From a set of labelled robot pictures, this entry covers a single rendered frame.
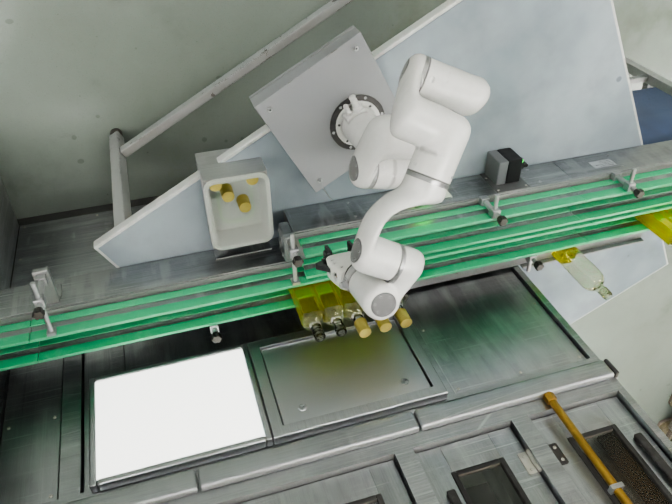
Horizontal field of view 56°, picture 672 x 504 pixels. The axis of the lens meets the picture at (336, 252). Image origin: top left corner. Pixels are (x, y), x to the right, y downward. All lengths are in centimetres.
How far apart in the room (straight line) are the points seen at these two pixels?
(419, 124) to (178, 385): 99
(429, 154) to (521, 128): 93
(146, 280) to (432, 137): 97
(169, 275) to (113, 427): 43
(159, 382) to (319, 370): 43
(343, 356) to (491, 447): 46
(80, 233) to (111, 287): 67
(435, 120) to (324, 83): 55
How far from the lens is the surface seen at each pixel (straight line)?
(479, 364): 185
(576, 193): 208
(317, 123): 169
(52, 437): 182
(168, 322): 182
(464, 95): 125
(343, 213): 183
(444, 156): 116
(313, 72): 163
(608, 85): 218
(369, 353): 180
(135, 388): 180
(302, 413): 167
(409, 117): 115
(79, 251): 238
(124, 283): 183
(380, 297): 119
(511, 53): 193
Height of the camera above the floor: 228
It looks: 49 degrees down
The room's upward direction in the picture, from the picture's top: 153 degrees clockwise
